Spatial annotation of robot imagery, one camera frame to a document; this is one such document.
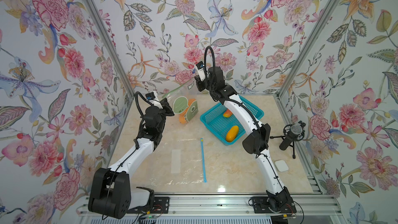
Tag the yellow mango in basket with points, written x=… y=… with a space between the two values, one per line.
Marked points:
x=232 y=134

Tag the white flat pad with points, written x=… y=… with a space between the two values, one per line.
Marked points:
x=281 y=166

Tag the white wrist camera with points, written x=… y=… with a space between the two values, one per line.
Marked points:
x=201 y=69
x=152 y=97

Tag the teal plastic basket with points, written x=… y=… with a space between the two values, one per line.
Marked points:
x=219 y=125

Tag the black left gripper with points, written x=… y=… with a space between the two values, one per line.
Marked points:
x=165 y=107

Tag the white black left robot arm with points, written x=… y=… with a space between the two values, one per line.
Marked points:
x=111 y=194

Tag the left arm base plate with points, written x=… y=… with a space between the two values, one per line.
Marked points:
x=157 y=205

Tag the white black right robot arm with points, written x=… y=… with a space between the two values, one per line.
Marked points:
x=256 y=142

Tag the clear green-print zip bag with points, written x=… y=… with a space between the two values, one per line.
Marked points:
x=179 y=97

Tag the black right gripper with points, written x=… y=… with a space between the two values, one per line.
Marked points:
x=201 y=84

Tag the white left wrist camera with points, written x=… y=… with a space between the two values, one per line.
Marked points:
x=152 y=97

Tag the red mango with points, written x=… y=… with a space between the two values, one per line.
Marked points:
x=227 y=114

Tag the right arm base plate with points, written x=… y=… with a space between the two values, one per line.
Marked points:
x=262 y=205

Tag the black microphone on tripod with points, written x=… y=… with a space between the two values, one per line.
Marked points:
x=292 y=133

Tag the aluminium front rail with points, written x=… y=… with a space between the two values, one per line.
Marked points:
x=225 y=209

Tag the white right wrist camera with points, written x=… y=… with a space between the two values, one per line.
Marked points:
x=201 y=69

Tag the clear blue-zipper zip bag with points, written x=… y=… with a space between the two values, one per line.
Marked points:
x=178 y=163

